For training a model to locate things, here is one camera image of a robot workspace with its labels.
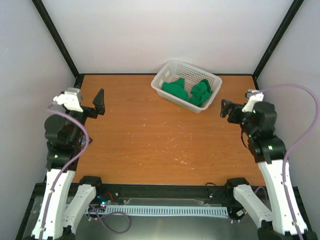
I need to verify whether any green t-shirt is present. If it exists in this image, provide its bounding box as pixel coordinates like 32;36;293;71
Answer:
161;77;213;107

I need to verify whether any white perforated plastic basket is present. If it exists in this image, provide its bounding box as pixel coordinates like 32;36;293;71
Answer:
151;59;223;114

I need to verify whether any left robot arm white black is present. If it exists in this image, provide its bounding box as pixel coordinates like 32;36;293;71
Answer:
28;87;105;240

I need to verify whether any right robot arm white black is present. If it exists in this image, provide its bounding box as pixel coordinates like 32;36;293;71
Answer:
220;98;318;240

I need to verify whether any small circuit board with led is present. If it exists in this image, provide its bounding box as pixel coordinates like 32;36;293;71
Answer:
97;192;114;208

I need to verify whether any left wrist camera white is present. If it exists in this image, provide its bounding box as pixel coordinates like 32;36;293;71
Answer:
53;87;84;113

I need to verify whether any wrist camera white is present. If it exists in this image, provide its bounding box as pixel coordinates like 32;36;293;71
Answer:
242;89;264;113
53;87;84;113

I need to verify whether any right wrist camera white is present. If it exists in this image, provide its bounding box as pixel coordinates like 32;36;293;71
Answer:
242;89;264;113

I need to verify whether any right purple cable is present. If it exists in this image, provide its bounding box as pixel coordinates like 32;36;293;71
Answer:
259;84;320;240

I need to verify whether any black aluminium rail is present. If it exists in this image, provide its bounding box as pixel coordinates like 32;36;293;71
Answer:
102;184;228;203

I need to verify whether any left black frame post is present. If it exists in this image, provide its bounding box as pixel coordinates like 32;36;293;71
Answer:
32;0;80;79

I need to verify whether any black frame post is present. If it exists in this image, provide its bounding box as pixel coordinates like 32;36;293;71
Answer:
252;0;304;80
32;0;80;79

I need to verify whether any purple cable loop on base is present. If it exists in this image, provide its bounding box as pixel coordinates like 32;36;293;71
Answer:
87;203;132;235

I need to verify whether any light blue cable duct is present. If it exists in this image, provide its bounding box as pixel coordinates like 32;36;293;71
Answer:
97;205;229;219

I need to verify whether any right black frame post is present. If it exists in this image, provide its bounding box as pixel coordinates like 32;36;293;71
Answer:
252;0;304;80

